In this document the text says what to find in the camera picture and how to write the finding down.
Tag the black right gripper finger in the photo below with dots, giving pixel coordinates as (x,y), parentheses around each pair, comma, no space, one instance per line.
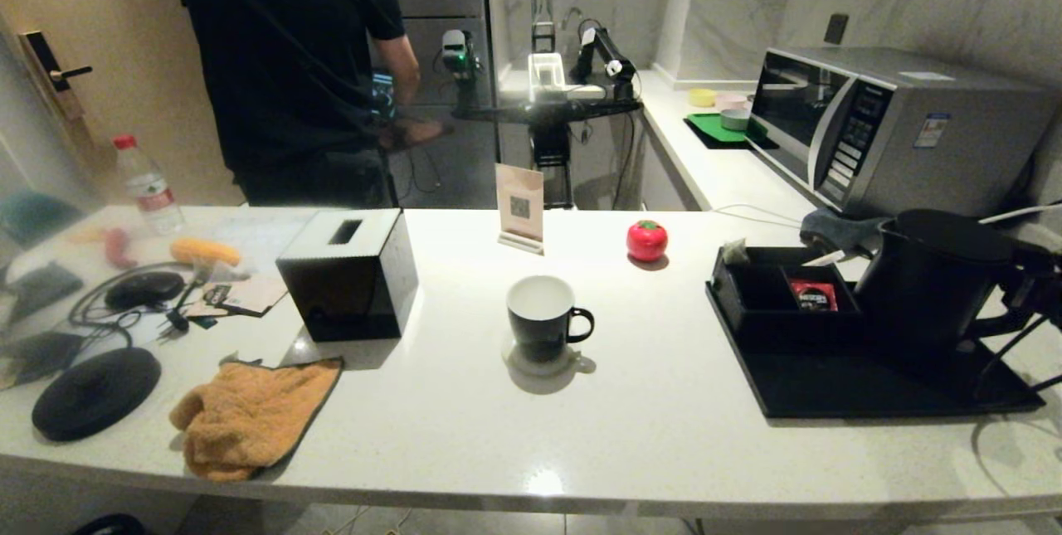
(1025,256)
(1020,293)

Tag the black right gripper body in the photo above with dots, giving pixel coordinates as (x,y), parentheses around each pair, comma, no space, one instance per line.
(1050,282)

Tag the black electric kettle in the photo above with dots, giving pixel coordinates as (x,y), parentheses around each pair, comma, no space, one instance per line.
(929,286)

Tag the clear plastic wrapper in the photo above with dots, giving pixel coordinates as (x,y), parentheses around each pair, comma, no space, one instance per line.
(734,252)

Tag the silver microwave oven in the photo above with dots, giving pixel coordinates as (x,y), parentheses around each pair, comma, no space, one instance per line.
(937,137)

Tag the black serving tray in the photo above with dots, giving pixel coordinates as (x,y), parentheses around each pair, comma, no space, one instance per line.
(871,386)

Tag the dark grey cloth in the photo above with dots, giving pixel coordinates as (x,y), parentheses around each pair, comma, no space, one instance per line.
(834,228)

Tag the white paper stick packet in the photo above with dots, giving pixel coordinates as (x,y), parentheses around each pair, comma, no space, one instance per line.
(823,258)

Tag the red Nescafe coffee sachet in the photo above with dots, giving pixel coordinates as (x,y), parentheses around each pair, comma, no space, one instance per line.
(813,295)

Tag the black compartment box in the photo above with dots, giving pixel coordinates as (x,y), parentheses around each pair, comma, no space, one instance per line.
(780,328)

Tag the grey-green bowl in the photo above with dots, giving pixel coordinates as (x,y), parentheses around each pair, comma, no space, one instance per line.
(736,120)

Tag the pink bowl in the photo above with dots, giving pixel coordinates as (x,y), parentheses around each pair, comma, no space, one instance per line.
(732,101)

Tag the green tray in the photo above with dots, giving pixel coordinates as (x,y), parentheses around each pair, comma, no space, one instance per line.
(707,128)

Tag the yellow bowl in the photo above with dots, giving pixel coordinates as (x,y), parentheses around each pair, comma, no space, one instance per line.
(703,97)

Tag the red tomato-shaped timer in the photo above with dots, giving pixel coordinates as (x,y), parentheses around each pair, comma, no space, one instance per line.
(646,240)

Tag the black mug white inside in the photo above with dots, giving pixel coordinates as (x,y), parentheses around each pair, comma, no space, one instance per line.
(539,336)

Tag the black rig stand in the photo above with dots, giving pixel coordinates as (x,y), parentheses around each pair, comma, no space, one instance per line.
(548,112)

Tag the white round coaster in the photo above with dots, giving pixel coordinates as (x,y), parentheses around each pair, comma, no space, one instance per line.
(518,366)

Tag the QR code sign stand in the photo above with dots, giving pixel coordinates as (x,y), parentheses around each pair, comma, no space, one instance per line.
(519,203)

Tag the white rig box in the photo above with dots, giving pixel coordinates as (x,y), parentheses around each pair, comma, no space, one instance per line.
(546,76)

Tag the chrome faucet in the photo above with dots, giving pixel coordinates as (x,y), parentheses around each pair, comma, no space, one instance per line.
(564,19)

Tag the black tissue box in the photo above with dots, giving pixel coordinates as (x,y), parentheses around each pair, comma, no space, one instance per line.
(348,294)

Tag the person in black shirt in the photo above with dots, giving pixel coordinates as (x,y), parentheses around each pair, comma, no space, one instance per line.
(282,46)

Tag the orange towel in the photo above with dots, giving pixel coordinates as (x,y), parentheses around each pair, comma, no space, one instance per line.
(249,419)

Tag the yellow toy corn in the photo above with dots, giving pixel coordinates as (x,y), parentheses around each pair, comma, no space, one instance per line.
(206,252)

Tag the black oval mouse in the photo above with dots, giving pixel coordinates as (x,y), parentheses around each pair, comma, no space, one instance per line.
(144,290)

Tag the red-capped water bottle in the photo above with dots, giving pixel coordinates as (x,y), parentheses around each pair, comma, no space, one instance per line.
(149,193)

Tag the red chili pepper toy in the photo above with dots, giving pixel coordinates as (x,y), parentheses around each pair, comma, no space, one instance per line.
(119,248)

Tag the black round kettle base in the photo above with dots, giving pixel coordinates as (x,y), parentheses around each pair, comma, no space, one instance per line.
(96,394)

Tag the black rounded floor object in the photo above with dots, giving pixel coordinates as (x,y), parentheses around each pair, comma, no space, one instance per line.
(108,527)

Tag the black pouch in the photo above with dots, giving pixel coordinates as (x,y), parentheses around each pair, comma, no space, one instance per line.
(41,289)

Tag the teal rounded object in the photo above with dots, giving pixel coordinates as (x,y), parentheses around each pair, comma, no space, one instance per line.
(37,218)

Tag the dark wall socket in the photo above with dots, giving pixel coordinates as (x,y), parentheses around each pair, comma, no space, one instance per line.
(836,29)

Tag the grey upright rig post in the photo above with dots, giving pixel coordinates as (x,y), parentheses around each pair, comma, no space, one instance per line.
(540,14)

